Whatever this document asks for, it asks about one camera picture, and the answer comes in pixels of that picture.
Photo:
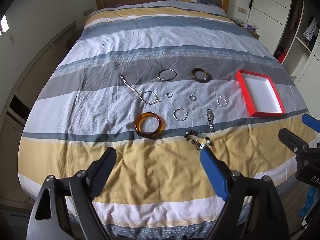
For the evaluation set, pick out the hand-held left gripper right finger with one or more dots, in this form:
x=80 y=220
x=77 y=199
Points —
x=215 y=172

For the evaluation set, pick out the striped pillow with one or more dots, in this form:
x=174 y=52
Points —
x=190 y=0

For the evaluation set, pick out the silver wristwatch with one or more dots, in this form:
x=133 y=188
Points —
x=210 y=116

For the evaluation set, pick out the beige wall cabinet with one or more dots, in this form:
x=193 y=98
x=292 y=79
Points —
x=37 y=75

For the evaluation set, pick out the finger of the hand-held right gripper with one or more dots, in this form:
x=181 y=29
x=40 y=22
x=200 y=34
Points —
x=291 y=140
x=310 y=121

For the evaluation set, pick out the wall socket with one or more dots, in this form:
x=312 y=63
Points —
x=242 y=9
x=87 y=12

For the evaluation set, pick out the purple box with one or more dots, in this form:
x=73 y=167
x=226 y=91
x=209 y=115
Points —
x=251 y=27

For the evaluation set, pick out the large twisted silver hoop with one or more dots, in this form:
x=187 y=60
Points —
x=175 y=116

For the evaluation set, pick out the red bag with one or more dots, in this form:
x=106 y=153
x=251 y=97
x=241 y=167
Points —
x=280 y=53

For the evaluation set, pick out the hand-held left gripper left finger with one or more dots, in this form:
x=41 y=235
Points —
x=100 y=172

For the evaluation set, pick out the striped hanging garment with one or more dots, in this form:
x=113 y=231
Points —
x=310 y=28

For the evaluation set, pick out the person's right hand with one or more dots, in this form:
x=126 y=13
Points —
x=308 y=202

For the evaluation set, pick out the window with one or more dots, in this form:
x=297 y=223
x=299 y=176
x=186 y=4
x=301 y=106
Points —
x=3 y=23

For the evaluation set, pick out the thin silver bangle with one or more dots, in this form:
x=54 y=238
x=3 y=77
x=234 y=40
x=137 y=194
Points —
x=160 y=77

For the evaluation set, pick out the amber resin bangle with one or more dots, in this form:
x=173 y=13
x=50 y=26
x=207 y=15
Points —
x=138 y=127

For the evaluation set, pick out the striped duvet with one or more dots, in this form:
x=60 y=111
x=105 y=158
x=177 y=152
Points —
x=150 y=42

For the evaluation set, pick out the small twisted silver hoop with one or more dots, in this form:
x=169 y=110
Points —
x=218 y=102

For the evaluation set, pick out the white wardrobe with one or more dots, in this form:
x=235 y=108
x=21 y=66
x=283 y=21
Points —
x=272 y=2

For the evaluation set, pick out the red shallow box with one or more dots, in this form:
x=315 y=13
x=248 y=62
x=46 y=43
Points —
x=260 y=92

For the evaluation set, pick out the dark brown bangle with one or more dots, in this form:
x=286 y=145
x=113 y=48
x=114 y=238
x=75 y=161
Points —
x=195 y=78

